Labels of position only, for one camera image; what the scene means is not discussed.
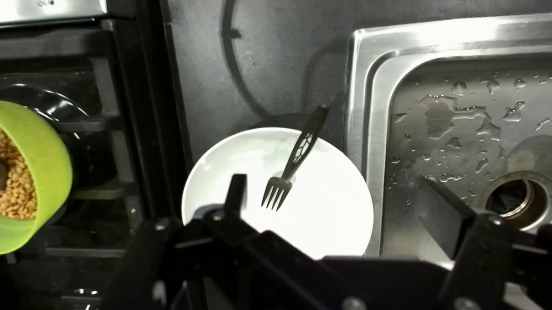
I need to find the black round gas burner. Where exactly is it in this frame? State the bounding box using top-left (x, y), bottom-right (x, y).
top-left (0, 82), bottom-right (95, 190)

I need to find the white round plate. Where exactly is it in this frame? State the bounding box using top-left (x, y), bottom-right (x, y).
top-left (180, 125), bottom-right (376, 263)

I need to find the stainless steel sink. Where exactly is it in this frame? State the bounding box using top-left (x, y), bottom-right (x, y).
top-left (345, 11), bottom-right (552, 271)

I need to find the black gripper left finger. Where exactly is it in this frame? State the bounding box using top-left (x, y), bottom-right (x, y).
top-left (100, 170), bottom-right (347, 310)

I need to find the metal sink drain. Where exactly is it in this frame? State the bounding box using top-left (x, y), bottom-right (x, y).
top-left (481, 170), bottom-right (549, 232)

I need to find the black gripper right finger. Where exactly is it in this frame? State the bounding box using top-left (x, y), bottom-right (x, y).
top-left (414, 175), bottom-right (552, 310)

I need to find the small green bowl with grains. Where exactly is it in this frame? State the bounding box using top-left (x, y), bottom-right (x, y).
top-left (0, 99), bottom-right (76, 256)

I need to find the dark metal fork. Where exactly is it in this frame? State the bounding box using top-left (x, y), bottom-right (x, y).
top-left (259, 103), bottom-right (331, 211)

